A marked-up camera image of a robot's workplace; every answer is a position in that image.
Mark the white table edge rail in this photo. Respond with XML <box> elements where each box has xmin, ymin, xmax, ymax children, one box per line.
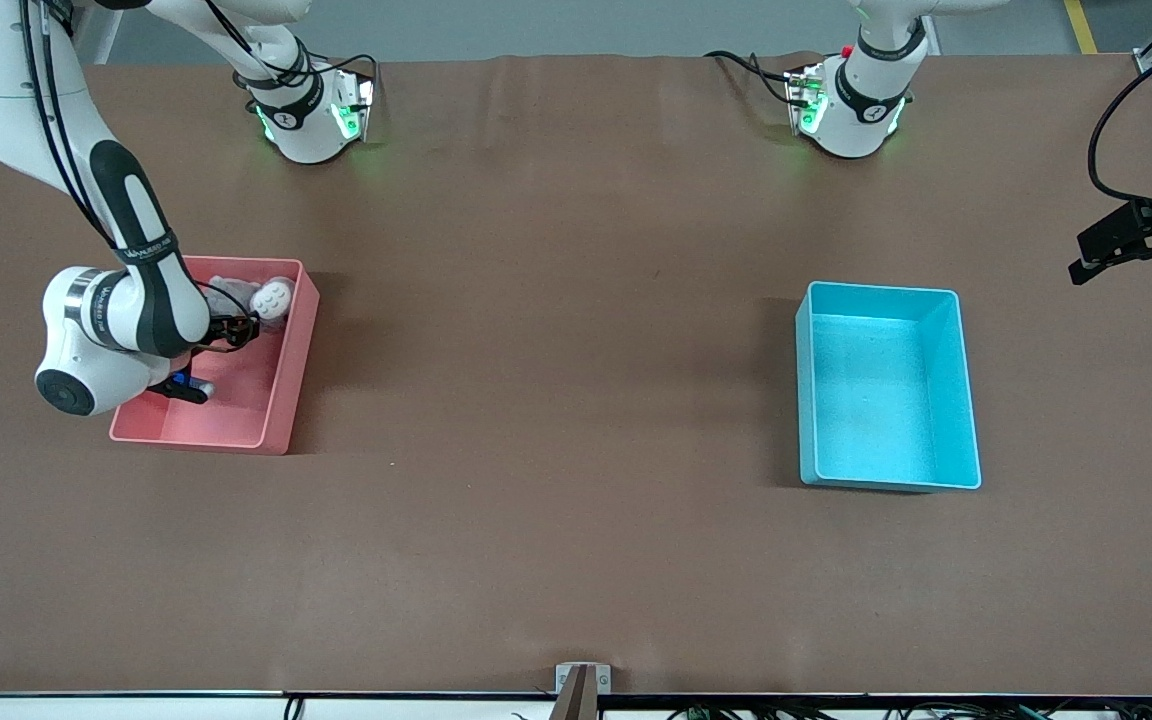
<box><xmin>0</xmin><ymin>690</ymin><xmax>1152</xmax><ymax>720</ymax></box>

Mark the black left arm base cable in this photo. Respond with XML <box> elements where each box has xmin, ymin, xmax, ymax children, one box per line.
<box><xmin>704</xmin><ymin>49</ymin><xmax>807</xmax><ymax>106</ymax></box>

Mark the black arm base cable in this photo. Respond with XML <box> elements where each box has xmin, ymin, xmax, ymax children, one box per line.
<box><xmin>206</xmin><ymin>0</ymin><xmax>380</xmax><ymax>99</ymax></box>
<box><xmin>704</xmin><ymin>49</ymin><xmax>807</xmax><ymax>106</ymax></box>

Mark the black right arm base cable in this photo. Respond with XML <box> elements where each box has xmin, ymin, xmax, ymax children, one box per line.
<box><xmin>206</xmin><ymin>0</ymin><xmax>380</xmax><ymax>99</ymax></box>

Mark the dark grey plush toy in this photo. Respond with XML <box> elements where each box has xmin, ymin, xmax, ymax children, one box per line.
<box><xmin>198</xmin><ymin>277</ymin><xmax>259</xmax><ymax>346</ymax></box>

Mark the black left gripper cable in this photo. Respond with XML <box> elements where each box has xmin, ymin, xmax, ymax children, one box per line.
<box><xmin>1086</xmin><ymin>35</ymin><xmax>1152</xmax><ymax>206</ymax></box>

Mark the pink plastic box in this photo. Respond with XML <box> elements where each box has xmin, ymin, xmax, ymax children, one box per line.
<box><xmin>109</xmin><ymin>255</ymin><xmax>321</xmax><ymax>456</ymax></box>

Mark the blue plastic box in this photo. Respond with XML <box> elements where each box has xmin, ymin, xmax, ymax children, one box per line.
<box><xmin>795</xmin><ymin>280</ymin><xmax>983</xmax><ymax>493</ymax></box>

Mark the brown table cover sheet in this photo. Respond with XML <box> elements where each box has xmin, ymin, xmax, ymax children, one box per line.
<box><xmin>0</xmin><ymin>52</ymin><xmax>1152</xmax><ymax>698</ymax></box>

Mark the metal table edge bracket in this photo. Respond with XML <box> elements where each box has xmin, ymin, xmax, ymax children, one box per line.
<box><xmin>555</xmin><ymin>662</ymin><xmax>613</xmax><ymax>720</ymax></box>

